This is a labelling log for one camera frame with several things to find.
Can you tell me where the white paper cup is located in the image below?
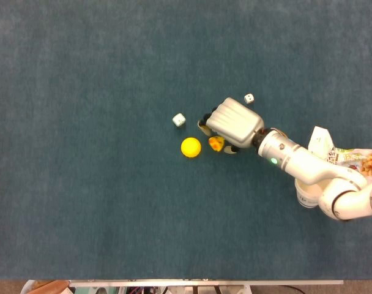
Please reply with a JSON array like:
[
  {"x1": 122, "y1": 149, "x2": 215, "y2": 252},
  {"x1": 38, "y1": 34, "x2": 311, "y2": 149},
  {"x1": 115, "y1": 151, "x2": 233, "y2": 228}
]
[{"x1": 294, "y1": 179, "x2": 327, "y2": 209}]

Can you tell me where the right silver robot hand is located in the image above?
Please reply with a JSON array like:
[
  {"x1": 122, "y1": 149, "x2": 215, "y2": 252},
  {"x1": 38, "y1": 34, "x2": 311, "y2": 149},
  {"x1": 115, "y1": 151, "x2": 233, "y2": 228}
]
[{"x1": 197, "y1": 97, "x2": 265, "y2": 154}]

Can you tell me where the brown wooden board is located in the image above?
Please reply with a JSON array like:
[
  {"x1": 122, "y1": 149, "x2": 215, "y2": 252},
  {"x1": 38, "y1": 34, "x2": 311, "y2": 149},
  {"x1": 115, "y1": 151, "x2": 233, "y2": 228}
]
[{"x1": 26, "y1": 280, "x2": 71, "y2": 294}]

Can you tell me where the cable bundle under table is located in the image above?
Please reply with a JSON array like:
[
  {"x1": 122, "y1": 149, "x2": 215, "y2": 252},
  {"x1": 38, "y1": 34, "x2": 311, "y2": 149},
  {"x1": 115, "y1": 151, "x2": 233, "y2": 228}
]
[{"x1": 124, "y1": 286, "x2": 171, "y2": 294}]

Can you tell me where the white snack bag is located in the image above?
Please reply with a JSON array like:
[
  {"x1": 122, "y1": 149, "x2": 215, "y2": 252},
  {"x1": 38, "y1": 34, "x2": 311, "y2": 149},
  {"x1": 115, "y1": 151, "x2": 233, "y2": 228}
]
[{"x1": 308, "y1": 125, "x2": 372, "y2": 178}]

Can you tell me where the teal carpet table cover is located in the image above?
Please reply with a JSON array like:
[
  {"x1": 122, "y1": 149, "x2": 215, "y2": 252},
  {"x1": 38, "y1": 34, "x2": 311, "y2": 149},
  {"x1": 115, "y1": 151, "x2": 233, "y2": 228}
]
[{"x1": 0, "y1": 0, "x2": 372, "y2": 281}]

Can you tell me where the aluminium table edge rail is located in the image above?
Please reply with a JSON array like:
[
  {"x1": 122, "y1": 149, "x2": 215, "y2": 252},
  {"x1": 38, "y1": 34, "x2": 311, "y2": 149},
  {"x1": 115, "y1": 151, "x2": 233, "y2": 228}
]
[{"x1": 70, "y1": 279, "x2": 344, "y2": 288}]

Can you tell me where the yellow dome cap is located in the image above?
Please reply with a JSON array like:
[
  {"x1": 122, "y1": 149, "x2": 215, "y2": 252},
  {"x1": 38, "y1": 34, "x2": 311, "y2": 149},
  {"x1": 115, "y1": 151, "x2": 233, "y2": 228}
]
[{"x1": 180, "y1": 137, "x2": 202, "y2": 159}]

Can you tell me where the pale green die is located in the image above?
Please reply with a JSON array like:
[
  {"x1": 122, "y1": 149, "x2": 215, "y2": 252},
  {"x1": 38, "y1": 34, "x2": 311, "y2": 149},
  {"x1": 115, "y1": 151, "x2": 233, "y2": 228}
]
[{"x1": 172, "y1": 113, "x2": 187, "y2": 129}]

